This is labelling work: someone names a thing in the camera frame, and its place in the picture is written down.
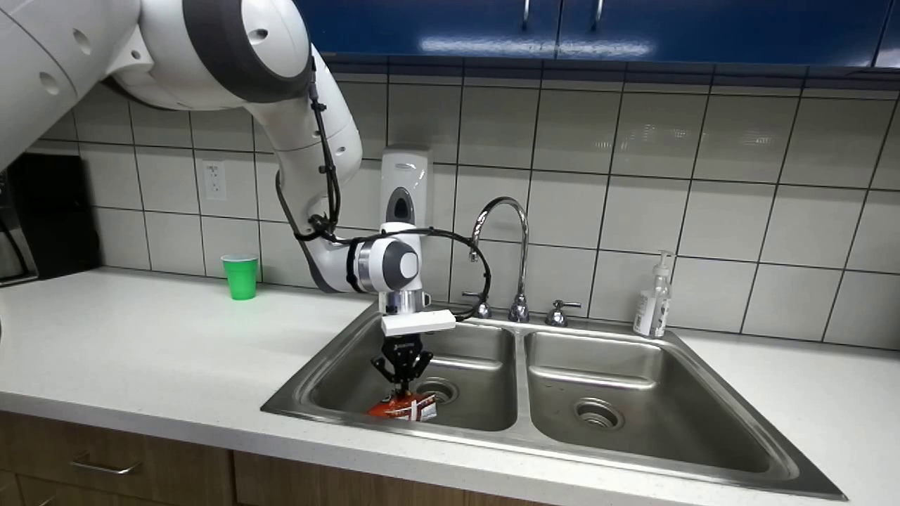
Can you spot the stainless steel double sink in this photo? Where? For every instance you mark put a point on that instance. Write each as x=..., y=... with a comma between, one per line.
x=564, y=383

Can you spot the black countertop appliance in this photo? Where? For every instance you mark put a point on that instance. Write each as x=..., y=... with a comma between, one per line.
x=52, y=214

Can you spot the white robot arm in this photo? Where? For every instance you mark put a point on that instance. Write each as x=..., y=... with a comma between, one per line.
x=186, y=47

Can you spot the white wall soap dispenser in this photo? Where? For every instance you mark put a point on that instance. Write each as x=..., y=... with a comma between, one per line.
x=405, y=186

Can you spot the blue upper cabinet door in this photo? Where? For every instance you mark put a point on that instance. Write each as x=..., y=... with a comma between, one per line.
x=431, y=30
x=732, y=30

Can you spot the green plastic cup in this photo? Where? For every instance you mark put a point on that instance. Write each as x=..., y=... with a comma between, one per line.
x=241, y=281

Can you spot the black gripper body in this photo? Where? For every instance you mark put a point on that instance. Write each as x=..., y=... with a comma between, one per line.
x=403, y=347

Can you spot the wooden lower cabinet front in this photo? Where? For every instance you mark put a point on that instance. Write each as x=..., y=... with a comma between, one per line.
x=311, y=484

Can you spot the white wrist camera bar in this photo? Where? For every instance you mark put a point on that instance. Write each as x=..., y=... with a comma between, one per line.
x=417, y=324

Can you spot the clear soap bottle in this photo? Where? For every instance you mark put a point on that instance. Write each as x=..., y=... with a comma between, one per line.
x=653, y=306

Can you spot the metal sink drain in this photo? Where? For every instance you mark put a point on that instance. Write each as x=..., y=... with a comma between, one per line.
x=445, y=386
x=597, y=414

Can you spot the white wall outlet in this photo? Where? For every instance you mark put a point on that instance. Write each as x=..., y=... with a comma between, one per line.
x=213, y=186

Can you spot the wooden drawer front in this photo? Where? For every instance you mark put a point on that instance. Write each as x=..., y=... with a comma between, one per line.
x=169, y=466

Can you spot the chrome gooseneck faucet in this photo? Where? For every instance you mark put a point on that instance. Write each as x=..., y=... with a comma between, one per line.
x=516, y=226

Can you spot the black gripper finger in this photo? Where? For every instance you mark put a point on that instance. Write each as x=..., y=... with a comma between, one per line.
x=388, y=370
x=421, y=370

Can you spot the red doritos packet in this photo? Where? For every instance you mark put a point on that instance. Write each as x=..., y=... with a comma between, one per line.
x=403, y=410

